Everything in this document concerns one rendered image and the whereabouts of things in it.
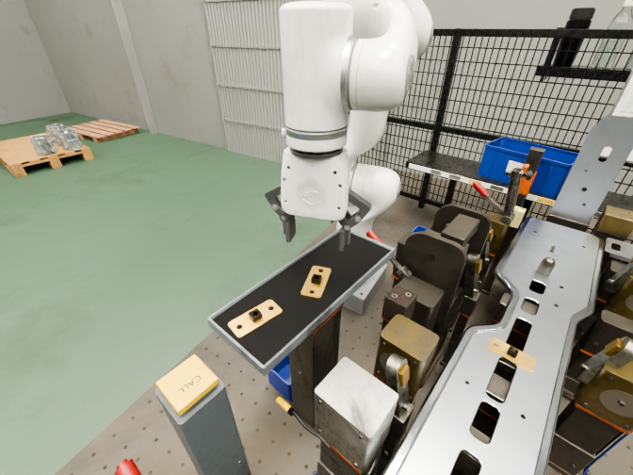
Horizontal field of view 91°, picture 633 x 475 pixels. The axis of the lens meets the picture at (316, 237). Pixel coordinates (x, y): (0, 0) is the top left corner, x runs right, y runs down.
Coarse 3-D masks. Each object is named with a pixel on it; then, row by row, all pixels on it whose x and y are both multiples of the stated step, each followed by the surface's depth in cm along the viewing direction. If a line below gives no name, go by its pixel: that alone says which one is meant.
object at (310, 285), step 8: (312, 272) 60; (320, 272) 60; (328, 272) 60; (312, 280) 57; (320, 280) 57; (304, 288) 56; (312, 288) 56; (320, 288) 56; (304, 296) 55; (312, 296) 54; (320, 296) 54
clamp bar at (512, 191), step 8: (520, 168) 90; (512, 176) 89; (520, 176) 89; (528, 176) 87; (512, 184) 90; (512, 192) 91; (512, 200) 92; (504, 208) 95; (512, 208) 93; (512, 216) 97
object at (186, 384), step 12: (192, 360) 44; (180, 372) 43; (192, 372) 43; (204, 372) 43; (156, 384) 41; (168, 384) 41; (180, 384) 41; (192, 384) 41; (204, 384) 41; (216, 384) 42; (168, 396) 40; (180, 396) 40; (192, 396) 40; (180, 408) 39
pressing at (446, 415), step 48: (528, 240) 97; (576, 240) 97; (528, 288) 79; (576, 288) 79; (480, 336) 67; (528, 336) 67; (480, 384) 58; (528, 384) 58; (432, 432) 51; (528, 432) 51
